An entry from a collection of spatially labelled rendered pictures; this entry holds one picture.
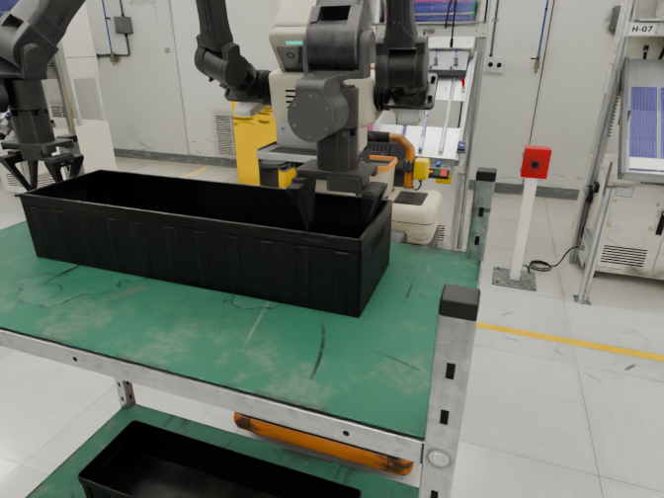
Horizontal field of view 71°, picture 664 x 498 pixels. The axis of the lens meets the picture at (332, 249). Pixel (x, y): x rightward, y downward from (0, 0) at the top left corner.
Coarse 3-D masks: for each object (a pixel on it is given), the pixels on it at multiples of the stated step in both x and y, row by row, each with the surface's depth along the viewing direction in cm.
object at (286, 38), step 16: (288, 0) 107; (304, 0) 105; (288, 16) 104; (304, 16) 103; (272, 32) 104; (288, 32) 102; (304, 32) 101; (272, 48) 108; (288, 48) 106; (288, 64) 111
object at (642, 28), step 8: (656, 16) 236; (632, 24) 235; (640, 24) 234; (648, 24) 233; (656, 24) 232; (632, 32) 236; (640, 32) 235; (648, 32) 234; (656, 32) 233; (608, 176) 223; (584, 232) 264; (592, 232) 257; (576, 296) 254
